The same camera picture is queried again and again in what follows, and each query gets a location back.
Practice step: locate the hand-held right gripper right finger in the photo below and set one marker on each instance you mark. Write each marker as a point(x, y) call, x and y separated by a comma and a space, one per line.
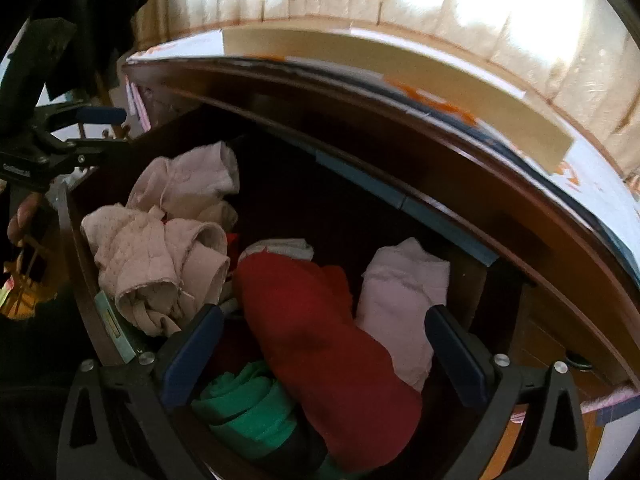
point(455, 355)

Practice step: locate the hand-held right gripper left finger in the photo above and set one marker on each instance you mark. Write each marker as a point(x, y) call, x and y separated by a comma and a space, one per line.
point(192, 360)

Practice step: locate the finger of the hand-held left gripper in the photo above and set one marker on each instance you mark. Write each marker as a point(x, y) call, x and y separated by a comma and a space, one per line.
point(100, 150)
point(100, 115)

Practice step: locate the green black striped sock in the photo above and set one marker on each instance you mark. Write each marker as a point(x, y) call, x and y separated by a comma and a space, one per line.
point(245, 410)

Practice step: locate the pale pink sock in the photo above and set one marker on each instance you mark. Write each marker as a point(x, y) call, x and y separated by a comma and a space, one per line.
point(400, 300)

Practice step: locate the pink quilted underwear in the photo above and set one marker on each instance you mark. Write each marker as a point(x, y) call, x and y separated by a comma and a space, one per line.
point(135, 255)

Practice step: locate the small red underwear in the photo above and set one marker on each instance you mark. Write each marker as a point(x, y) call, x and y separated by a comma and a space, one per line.
point(232, 239)

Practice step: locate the red sock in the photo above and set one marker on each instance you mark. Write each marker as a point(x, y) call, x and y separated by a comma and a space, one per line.
point(320, 350)

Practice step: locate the cream white underwear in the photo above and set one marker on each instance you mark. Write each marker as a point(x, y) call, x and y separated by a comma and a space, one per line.
point(280, 248)

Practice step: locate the dark wooden drawer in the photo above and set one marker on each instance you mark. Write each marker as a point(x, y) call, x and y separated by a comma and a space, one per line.
point(300, 200)

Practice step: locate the person's left hand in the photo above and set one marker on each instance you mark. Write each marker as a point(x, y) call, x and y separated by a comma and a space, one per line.
point(25, 217)

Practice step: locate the teal sticker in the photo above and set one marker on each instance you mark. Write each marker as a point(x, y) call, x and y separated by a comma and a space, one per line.
point(112, 325)

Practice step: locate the dark hanging garment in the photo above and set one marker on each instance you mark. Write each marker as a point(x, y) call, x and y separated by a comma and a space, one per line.
point(100, 10)

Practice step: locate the blue tape strip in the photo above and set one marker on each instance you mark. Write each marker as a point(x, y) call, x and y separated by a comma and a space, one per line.
point(380, 190)

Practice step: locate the dark wooden dresser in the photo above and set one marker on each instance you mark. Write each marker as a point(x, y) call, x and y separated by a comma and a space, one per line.
point(450, 160)

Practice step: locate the white orange-print tablecloth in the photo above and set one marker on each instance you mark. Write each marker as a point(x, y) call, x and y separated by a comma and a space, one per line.
point(595, 185)

